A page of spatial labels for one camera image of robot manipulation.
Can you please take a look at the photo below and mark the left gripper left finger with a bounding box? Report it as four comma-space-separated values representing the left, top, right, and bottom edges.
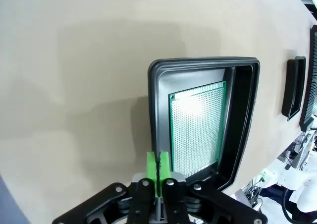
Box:
52, 151, 159, 224

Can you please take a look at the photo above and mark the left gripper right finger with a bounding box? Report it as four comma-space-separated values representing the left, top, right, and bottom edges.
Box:
158, 151, 268, 224

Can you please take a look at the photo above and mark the green perforated circuit board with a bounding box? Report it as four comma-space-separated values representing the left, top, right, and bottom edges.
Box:
168, 80, 227, 179

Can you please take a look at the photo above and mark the black ESD tray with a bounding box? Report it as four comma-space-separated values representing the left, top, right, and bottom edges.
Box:
281, 56, 307, 122
148, 56, 261, 192

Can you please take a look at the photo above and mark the black slotted board rack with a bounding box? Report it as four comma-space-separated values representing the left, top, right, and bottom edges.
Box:
299, 24, 317, 133

